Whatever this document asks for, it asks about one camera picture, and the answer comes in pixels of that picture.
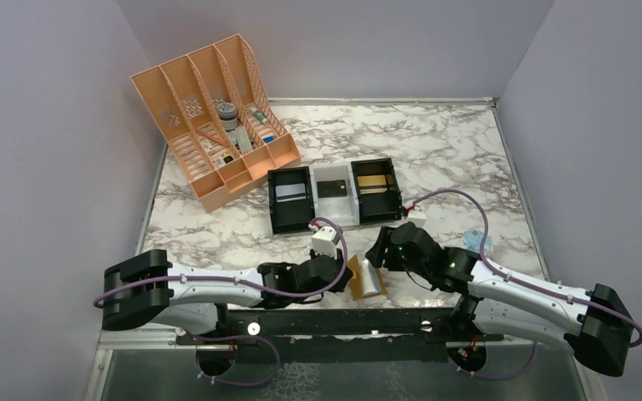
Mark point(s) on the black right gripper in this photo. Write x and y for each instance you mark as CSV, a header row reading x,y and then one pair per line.
x,y
379,250

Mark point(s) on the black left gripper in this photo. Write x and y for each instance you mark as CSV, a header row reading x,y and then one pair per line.
x,y
332,269

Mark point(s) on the tan leather card holder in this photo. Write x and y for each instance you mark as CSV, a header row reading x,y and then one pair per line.
x,y
354,284

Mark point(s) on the light blue card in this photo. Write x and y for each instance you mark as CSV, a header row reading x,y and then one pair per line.
x,y
370,283

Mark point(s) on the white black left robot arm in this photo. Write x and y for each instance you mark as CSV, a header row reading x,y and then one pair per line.
x,y
150,288

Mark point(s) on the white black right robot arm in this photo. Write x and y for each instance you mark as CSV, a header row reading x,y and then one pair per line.
x,y
593,325

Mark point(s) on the gold credit card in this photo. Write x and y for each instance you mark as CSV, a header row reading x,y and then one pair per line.
x,y
375,184

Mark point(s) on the silver credit card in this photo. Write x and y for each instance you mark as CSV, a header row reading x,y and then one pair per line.
x,y
290,192

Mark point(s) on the black credit card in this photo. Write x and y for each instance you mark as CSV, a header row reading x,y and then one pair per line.
x,y
332,189

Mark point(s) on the black right tray bin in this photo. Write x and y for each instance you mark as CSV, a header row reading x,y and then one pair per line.
x,y
382,207

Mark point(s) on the black tray bin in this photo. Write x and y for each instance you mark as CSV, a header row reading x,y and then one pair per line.
x,y
382,207
290,216

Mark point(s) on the black left tray bin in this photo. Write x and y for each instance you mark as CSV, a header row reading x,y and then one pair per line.
x,y
290,216

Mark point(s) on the clear blue packaged item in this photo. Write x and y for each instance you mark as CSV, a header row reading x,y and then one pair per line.
x,y
472,240

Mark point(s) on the grey round jar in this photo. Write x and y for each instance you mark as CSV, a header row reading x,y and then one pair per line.
x,y
228,114

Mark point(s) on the peach plastic desk organizer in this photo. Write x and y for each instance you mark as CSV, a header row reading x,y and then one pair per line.
x,y
181,96

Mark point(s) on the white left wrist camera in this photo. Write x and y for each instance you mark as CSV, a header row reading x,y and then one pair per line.
x,y
324,242

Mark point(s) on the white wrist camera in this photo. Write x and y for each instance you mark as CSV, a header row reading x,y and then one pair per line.
x,y
324,242
415,215

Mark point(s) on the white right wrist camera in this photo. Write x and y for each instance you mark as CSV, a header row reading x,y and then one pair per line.
x,y
415,215

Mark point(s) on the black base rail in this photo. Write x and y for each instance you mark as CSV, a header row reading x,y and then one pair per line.
x,y
341,335

